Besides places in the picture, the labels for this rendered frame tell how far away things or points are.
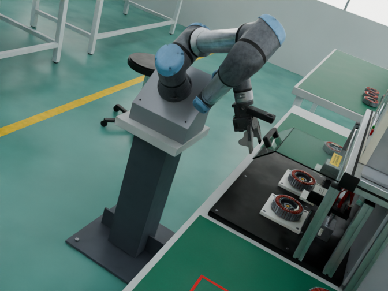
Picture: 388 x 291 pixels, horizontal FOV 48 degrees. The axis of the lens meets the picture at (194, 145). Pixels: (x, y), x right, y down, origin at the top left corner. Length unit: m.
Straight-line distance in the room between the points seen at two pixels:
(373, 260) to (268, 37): 0.74
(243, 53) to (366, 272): 0.75
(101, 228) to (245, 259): 1.20
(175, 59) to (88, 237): 1.10
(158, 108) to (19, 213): 1.01
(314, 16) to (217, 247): 5.10
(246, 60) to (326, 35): 4.85
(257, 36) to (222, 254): 0.69
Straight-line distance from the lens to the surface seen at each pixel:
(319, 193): 1.53
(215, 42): 1.63
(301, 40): 6.28
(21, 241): 2.33
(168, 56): 1.72
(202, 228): 1.42
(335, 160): 1.43
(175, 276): 1.24
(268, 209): 1.58
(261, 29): 1.44
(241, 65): 1.39
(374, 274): 1.43
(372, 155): 1.36
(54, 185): 2.69
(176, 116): 1.83
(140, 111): 1.89
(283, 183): 1.78
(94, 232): 2.40
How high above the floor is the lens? 1.62
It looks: 28 degrees down
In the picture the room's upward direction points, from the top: 18 degrees clockwise
